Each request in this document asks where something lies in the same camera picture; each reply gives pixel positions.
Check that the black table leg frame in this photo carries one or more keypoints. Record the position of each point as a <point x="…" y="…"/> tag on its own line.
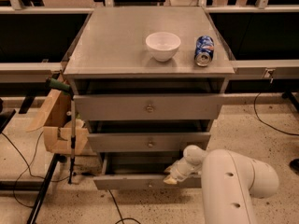
<point x="39" y="188"/>

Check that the white bowl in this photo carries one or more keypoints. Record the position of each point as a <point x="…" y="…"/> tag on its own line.
<point x="163" y="45"/>

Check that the grey drawer cabinet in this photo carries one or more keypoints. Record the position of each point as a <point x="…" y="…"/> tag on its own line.
<point x="111" y="57"/>

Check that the grey middle drawer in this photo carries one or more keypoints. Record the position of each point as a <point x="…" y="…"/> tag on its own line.
<point x="145" y="142"/>

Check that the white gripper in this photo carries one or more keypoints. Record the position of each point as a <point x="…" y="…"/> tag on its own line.
<point x="178" y="171"/>

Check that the grey bottom drawer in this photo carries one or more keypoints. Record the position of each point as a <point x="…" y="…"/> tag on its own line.
<point x="140" y="170"/>

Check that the green handled grabber stick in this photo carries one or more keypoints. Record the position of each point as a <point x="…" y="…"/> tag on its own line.
<point x="72" y="125"/>

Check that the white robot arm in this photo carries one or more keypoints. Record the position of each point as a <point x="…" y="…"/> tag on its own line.
<point x="229" y="181"/>

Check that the grey top drawer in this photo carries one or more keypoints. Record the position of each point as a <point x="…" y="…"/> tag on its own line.
<point x="149" y="106"/>

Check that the grey drawer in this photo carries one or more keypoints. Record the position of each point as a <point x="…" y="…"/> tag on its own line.
<point x="149" y="106"/>
<point x="145" y="142"/>
<point x="140" y="170"/>

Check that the blue soda can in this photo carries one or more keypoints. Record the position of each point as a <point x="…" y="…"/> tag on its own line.
<point x="204" y="50"/>

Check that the cardboard box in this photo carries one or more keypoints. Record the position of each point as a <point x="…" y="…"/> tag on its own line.
<point x="54" y="117"/>

